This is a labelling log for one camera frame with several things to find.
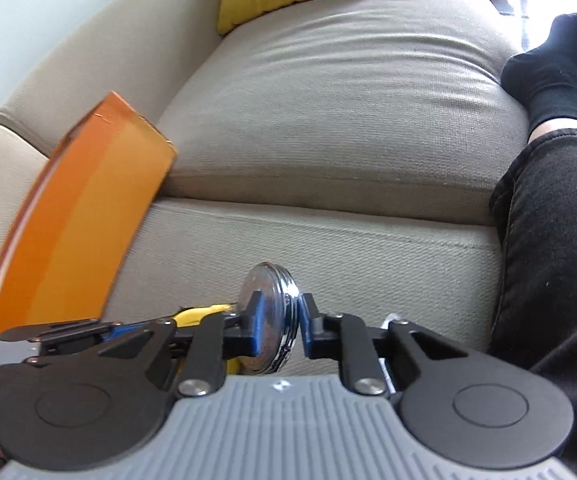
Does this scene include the person's leg black trousers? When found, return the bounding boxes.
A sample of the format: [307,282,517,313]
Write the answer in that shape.
[489,129,577,474]

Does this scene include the beige sofa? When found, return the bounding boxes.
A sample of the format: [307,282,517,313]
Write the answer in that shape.
[0,0,527,350]

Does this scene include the orange cardboard box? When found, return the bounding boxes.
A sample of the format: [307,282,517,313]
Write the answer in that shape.
[0,92,178,335]

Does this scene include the round silver compact mirror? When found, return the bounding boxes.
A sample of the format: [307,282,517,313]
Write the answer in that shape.
[238,262,301,375]

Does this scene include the yellow object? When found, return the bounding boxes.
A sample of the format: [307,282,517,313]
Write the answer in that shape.
[174,304,241,389]

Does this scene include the black sock foot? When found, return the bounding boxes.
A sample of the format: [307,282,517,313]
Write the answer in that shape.
[501,13,577,132]

